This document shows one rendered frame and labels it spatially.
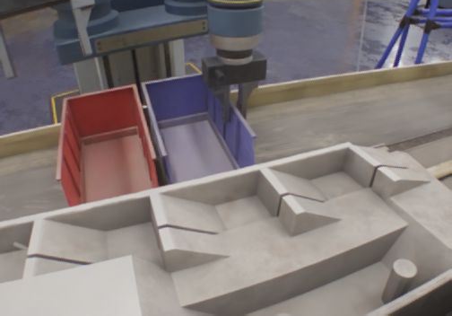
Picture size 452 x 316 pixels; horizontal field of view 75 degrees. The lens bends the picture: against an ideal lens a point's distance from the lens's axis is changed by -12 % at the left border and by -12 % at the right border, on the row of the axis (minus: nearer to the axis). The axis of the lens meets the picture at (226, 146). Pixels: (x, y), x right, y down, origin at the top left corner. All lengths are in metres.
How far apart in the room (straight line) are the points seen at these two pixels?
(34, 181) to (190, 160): 0.40
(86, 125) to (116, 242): 0.50
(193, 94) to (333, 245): 0.62
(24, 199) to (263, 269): 0.62
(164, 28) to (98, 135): 0.51
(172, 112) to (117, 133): 0.17
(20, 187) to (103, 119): 0.28
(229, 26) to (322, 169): 0.30
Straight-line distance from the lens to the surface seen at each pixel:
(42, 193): 0.87
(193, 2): 1.34
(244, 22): 0.63
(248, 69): 0.70
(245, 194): 0.54
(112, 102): 0.91
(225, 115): 0.75
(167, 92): 0.92
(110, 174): 0.84
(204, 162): 0.83
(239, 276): 0.42
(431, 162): 1.01
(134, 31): 1.24
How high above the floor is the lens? 1.29
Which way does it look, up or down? 38 degrees down
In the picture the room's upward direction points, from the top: straight up
